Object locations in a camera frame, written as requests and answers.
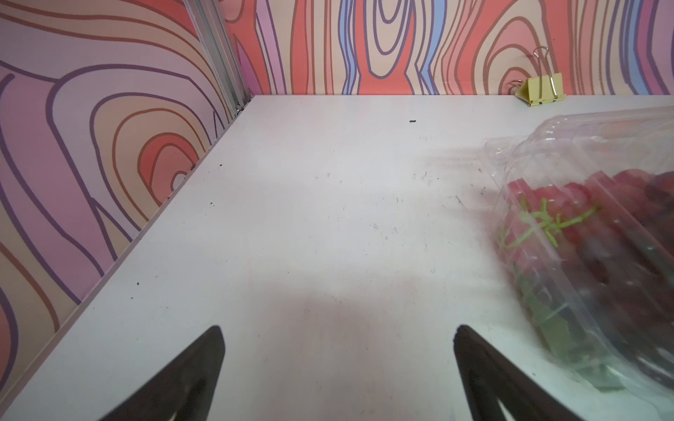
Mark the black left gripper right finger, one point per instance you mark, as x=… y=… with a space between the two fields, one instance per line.
x=493 y=385

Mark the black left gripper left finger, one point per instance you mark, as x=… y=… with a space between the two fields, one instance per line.
x=183 y=389

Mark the large clamshell red green grapes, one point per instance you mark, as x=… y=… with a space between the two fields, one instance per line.
x=583 y=225

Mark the yellow binder clip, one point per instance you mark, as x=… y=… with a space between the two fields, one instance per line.
x=546 y=87

